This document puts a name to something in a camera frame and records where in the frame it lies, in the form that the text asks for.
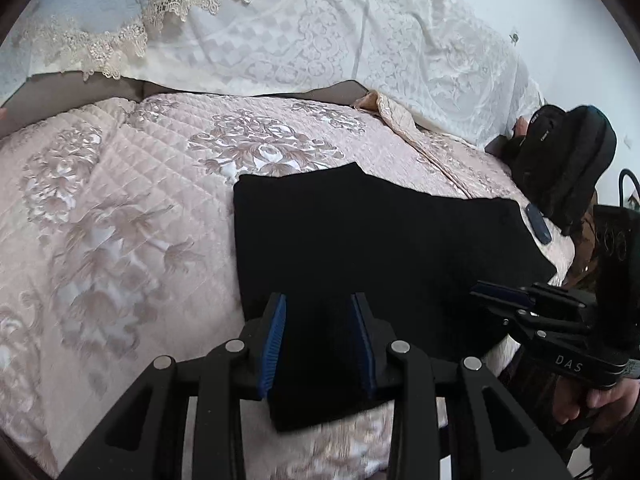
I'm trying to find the black cable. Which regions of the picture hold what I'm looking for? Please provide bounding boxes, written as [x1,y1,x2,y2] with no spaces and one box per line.
[618,169,640,208]

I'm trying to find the person's right hand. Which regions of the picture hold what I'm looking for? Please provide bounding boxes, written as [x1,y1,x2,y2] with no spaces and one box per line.
[555,377,640,423]

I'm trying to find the blue-grey lace-trimmed cloth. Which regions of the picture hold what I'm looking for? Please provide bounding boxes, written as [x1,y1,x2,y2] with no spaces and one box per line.
[0,0,291,83]

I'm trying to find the white lace sofa cover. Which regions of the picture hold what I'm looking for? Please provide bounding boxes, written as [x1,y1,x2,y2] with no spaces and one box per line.
[115,0,546,148]

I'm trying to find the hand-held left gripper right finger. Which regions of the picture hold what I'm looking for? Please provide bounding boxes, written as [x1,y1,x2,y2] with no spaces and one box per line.
[350,292,573,480]

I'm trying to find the black pants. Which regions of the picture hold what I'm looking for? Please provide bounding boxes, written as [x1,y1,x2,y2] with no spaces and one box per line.
[233,162,563,433]

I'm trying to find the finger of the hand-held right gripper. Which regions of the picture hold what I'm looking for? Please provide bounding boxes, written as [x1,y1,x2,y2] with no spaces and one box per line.
[470,281,538,328]
[520,282,598,321]

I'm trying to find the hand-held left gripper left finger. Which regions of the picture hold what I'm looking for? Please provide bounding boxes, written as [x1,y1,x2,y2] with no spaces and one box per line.
[57,292,288,480]

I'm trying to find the black backpack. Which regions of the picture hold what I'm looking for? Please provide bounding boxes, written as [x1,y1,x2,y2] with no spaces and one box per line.
[502,104,617,226]

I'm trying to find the pink quilted floral bedspread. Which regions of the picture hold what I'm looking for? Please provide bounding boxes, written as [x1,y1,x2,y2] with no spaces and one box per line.
[0,91,576,480]

